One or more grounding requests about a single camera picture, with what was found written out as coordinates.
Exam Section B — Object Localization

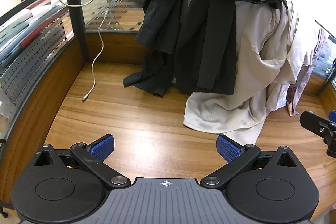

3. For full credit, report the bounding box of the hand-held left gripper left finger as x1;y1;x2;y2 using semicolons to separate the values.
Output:
34;134;131;189

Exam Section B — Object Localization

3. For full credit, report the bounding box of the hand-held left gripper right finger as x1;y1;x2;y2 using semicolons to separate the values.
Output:
201;134;298;189

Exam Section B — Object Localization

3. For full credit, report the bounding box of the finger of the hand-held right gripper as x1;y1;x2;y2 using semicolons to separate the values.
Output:
300;111;336;158

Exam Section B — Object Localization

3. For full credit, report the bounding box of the pink and grey scarf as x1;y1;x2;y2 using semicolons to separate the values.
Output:
287;26;330;117

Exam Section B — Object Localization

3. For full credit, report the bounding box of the cream shirt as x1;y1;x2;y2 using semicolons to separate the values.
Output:
182;0;298;146

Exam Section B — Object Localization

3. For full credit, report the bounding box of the wood and glass desk partition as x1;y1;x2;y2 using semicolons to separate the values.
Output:
0;0;336;188

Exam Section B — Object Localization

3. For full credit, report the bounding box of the black hanging garment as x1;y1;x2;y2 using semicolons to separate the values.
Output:
123;0;189;98

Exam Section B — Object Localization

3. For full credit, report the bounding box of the stack of books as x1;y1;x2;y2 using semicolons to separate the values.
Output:
0;4;69;63

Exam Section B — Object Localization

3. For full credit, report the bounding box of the white charging cable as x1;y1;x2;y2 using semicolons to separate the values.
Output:
52;0;124;102

